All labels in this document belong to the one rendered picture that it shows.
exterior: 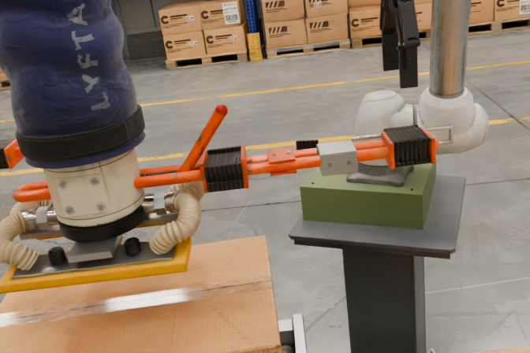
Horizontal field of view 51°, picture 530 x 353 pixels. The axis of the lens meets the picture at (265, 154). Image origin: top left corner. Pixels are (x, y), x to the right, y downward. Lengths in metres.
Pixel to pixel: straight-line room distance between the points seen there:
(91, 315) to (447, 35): 1.14
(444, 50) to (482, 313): 1.38
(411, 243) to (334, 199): 0.27
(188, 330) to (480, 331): 1.68
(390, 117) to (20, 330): 1.14
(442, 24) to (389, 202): 0.54
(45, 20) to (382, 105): 1.08
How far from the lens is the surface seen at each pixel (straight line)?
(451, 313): 2.65
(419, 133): 1.09
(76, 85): 0.96
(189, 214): 1.02
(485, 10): 8.64
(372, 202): 1.74
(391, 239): 1.70
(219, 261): 1.30
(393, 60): 1.11
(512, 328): 2.61
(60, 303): 1.31
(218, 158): 1.07
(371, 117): 1.73
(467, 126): 1.74
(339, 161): 1.04
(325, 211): 1.80
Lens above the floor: 1.62
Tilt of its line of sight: 21 degrees down
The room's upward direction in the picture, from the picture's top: 8 degrees counter-clockwise
